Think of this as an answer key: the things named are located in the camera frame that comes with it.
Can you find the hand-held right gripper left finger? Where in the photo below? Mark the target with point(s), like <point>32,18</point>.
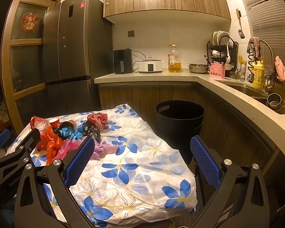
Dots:
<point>80,161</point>

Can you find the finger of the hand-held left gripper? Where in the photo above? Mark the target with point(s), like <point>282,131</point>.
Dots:
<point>1,138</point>
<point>26,147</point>

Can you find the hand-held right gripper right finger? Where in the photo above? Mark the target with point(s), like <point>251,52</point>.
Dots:
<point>204,163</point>

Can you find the pink plastic bag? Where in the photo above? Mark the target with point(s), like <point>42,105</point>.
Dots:
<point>66,149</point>

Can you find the large red plastic bag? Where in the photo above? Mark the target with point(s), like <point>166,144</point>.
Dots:
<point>49,142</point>

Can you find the purple plastic bag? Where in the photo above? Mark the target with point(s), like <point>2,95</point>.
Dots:
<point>104,148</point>

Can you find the black plastic bag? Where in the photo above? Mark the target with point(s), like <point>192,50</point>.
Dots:
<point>91,129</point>

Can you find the red paper cup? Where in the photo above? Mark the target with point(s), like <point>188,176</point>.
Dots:
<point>55,123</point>

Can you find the small red plastic bag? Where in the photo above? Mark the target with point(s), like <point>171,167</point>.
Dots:
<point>98,119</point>

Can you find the black plastic bin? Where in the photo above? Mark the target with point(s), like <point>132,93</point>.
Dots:
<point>180,123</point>

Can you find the blue floral tablecloth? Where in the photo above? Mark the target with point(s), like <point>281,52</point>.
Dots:
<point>133,161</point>

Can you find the wooden glass door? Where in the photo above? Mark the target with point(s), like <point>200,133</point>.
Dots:
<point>26,64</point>

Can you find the beige kitchen countertop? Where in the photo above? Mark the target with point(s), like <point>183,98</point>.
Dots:
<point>239,92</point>

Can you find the wooden lower cabinets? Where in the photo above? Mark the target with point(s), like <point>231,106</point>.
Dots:
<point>133,95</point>

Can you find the steel sink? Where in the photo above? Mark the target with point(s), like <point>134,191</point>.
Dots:
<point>244,89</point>

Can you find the pink utensil holder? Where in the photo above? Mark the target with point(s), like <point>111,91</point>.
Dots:
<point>217,71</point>

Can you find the steel cup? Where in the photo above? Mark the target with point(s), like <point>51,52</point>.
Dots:
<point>274,101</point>

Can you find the steel bowl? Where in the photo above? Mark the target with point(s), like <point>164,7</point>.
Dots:
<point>198,68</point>

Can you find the beer can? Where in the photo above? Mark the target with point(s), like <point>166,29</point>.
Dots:
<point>243,73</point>

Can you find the yellow detergent bottle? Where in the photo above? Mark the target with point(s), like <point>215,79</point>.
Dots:
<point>258,76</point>

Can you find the cooking oil bottle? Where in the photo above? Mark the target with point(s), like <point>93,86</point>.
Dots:
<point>174,61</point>

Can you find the black air fryer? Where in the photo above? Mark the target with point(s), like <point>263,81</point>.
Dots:
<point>122,61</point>

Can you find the white ladle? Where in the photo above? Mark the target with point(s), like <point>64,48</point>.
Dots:
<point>228,55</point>

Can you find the white rice cooker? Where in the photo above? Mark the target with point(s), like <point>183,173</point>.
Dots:
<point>150,66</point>

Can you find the black dish rack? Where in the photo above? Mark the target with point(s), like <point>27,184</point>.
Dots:
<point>216,49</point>

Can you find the grey refrigerator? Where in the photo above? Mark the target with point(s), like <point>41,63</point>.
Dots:
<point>78,40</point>

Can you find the colourful door sticker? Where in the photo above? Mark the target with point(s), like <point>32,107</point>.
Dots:
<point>29,21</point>

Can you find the pink cloth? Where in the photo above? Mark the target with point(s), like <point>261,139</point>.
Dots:
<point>281,68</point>

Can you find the small white plate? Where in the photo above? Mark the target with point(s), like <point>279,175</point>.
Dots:
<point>215,38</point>

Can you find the large white plate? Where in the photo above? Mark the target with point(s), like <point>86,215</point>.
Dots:
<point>223,36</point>

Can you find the dark rag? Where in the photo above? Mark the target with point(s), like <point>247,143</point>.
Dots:
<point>254,45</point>

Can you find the steel faucet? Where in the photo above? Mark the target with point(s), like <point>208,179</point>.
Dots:
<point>271,49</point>

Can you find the hanging metal spatula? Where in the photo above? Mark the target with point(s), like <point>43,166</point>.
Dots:
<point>241,33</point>

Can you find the window blinds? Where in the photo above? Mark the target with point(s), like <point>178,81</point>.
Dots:
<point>273,21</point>

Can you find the dark wall outlet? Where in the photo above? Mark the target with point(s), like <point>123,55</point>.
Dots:
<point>131,33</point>

